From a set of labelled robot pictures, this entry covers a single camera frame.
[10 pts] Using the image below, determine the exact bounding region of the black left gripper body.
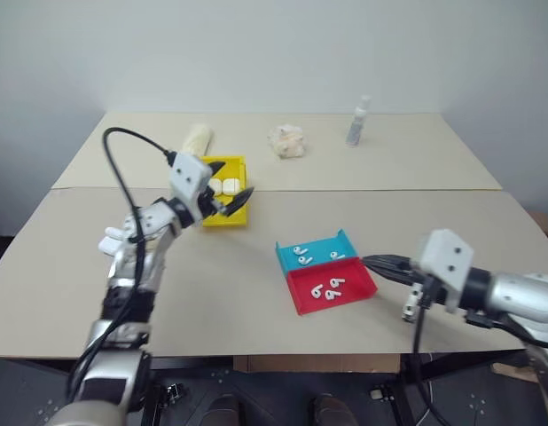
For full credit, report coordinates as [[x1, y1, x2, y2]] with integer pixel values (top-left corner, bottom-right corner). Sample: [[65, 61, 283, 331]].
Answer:
[[196, 184, 227, 220]]

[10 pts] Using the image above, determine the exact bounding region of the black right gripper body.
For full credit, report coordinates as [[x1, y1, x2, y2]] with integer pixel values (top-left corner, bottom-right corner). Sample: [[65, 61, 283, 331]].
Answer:
[[403, 256, 435, 290]]

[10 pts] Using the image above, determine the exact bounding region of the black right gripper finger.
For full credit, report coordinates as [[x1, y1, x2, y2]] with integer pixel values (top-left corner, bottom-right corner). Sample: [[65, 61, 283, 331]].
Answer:
[[364, 262, 413, 285], [361, 253, 413, 268]]

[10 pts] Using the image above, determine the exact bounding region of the yellow tray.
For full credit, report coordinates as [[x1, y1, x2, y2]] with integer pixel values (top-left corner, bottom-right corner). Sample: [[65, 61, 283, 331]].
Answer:
[[198, 154, 252, 229]]

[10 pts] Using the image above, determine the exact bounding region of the cream ribbed roll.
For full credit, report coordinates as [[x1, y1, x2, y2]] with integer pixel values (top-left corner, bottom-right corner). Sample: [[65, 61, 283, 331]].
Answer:
[[181, 124, 215, 156]]

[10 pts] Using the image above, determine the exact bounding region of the red brick-pattern tray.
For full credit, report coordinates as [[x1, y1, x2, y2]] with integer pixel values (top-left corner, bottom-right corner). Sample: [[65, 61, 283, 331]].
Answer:
[[285, 256, 380, 317]]

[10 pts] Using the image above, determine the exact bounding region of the teal brick-pattern tray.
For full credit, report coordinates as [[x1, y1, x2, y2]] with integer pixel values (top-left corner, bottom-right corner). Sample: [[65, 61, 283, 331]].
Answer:
[[274, 228, 362, 279]]

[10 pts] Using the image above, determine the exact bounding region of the crumpled cream cloth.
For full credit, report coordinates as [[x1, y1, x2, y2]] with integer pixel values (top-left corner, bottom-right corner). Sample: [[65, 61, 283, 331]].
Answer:
[[267, 124, 307, 160]]

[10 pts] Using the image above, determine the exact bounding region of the brown cardboard panel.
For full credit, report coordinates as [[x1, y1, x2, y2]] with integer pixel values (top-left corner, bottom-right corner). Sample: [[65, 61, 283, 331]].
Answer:
[[232, 353, 402, 374]]

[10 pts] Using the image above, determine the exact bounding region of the clear spray bottle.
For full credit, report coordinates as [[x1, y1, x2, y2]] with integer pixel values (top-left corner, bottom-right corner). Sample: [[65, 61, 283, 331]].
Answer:
[[345, 93, 372, 148]]

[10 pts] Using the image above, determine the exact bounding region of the brown cardboard scrap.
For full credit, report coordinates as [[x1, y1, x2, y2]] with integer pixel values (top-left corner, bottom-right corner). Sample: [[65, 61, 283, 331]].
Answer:
[[490, 361, 541, 383]]

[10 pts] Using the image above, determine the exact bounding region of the dark rounded shape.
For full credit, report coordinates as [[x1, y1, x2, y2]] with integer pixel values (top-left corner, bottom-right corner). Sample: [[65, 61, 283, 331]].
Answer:
[[205, 393, 242, 426]]

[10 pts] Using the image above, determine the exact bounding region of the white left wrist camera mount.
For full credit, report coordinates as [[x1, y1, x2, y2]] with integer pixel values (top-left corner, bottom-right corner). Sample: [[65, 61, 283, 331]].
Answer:
[[168, 152, 213, 223]]

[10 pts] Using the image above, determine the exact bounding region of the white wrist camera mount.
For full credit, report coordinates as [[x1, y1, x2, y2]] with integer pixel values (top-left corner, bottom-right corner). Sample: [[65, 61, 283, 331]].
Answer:
[[416, 228, 475, 314], [168, 152, 213, 223]]

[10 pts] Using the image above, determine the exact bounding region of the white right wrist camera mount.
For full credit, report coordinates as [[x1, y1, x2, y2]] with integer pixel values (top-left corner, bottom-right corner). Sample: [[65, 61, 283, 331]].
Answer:
[[416, 228, 475, 314]]

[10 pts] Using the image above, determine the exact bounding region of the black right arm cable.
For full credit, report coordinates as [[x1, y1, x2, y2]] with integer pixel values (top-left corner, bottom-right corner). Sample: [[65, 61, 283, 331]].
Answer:
[[411, 271, 541, 356]]

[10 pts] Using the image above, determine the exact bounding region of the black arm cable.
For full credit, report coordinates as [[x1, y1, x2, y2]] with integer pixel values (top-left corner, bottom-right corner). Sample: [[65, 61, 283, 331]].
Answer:
[[67, 127, 177, 400], [411, 271, 541, 356]]

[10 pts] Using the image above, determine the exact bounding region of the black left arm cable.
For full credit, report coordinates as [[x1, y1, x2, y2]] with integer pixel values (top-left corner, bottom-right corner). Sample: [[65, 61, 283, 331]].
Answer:
[[67, 127, 177, 400]]

